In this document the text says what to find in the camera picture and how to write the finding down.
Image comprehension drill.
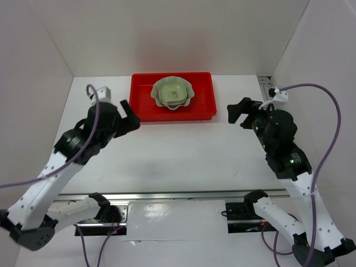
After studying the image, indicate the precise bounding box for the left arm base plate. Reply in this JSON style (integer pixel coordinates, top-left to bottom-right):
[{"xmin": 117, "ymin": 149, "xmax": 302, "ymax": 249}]
[{"xmin": 77, "ymin": 201, "xmax": 128, "ymax": 236}]

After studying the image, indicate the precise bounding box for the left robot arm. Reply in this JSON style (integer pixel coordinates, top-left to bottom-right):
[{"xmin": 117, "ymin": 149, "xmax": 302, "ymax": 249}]
[{"xmin": 1, "ymin": 100, "xmax": 140, "ymax": 251}]

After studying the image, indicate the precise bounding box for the large green scalloped bowl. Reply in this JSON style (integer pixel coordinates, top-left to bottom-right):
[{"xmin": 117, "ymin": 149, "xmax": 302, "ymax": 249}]
[{"xmin": 151, "ymin": 76, "xmax": 195, "ymax": 111}]

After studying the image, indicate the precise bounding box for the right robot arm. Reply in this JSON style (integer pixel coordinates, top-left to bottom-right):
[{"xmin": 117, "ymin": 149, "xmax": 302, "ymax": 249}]
[{"xmin": 227, "ymin": 97, "xmax": 355, "ymax": 266}]

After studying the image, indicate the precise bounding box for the green square plate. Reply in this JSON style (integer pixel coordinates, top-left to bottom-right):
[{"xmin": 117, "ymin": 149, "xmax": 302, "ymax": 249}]
[{"xmin": 158, "ymin": 83, "xmax": 187, "ymax": 106}]

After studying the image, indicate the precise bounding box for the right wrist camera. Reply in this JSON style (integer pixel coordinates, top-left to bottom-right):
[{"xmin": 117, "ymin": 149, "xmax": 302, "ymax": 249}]
[{"xmin": 258, "ymin": 86, "xmax": 289, "ymax": 110}]

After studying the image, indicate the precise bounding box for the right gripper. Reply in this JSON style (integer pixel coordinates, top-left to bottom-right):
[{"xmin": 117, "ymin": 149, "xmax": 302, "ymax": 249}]
[{"xmin": 226, "ymin": 96, "xmax": 279, "ymax": 151}]

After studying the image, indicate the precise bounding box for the front aluminium rail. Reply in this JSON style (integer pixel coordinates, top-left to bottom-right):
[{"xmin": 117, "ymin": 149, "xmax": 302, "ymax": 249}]
[{"xmin": 55, "ymin": 189, "xmax": 289, "ymax": 202}]

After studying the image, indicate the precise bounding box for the red plastic bin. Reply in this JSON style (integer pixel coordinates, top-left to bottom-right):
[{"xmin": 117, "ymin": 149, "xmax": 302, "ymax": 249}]
[{"xmin": 129, "ymin": 72, "xmax": 217, "ymax": 122}]

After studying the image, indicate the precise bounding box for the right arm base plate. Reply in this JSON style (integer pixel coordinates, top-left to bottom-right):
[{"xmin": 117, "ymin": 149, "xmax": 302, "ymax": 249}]
[{"xmin": 221, "ymin": 202, "xmax": 276, "ymax": 234}]

